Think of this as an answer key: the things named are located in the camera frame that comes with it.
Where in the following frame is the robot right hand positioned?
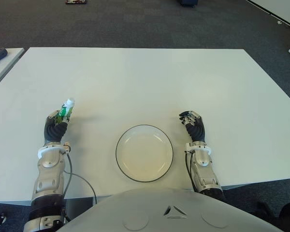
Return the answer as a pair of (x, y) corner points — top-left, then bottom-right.
(178, 110), (206, 143)

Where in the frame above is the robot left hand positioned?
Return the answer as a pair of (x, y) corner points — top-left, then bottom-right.
(43, 110), (72, 144)

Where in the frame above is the green white toothpaste tube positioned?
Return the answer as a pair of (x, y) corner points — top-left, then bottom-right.
(56, 97), (76, 125)

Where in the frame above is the white plate with dark rim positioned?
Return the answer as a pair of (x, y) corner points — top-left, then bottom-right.
(115, 124), (174, 182)

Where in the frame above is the white side table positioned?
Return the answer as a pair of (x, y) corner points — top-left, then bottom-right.
(0, 47), (25, 92)

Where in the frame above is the grey robot torso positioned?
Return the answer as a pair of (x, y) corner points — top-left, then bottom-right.
(55, 188), (277, 232)

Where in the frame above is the dark blue floor object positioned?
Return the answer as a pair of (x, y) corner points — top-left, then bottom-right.
(178, 0), (199, 7)

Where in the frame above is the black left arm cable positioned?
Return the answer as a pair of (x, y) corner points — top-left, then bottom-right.
(62, 151), (98, 206)

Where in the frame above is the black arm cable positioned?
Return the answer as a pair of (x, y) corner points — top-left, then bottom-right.
(185, 151), (197, 193)
(62, 151), (98, 206)

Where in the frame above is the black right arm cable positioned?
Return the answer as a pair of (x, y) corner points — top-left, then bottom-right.
(185, 151), (197, 193)

